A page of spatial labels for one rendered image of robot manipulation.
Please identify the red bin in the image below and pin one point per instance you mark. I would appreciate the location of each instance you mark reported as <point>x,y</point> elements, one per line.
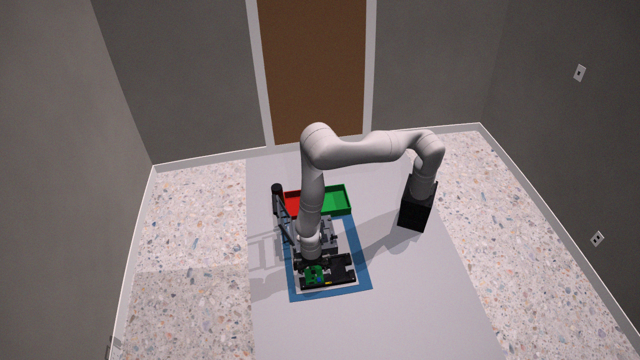
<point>292,200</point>

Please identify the green open bin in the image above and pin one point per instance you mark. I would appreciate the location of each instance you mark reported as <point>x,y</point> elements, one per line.
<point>336,201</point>

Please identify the green circuit board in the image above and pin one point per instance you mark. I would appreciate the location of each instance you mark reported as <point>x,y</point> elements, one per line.
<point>313,275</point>

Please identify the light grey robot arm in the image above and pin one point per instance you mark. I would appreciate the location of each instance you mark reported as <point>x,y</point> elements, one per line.
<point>321,149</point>

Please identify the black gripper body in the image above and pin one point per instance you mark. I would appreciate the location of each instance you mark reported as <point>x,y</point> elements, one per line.
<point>312,262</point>

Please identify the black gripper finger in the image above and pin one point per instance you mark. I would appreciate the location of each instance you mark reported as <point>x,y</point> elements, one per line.
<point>325,263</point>
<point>300,267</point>

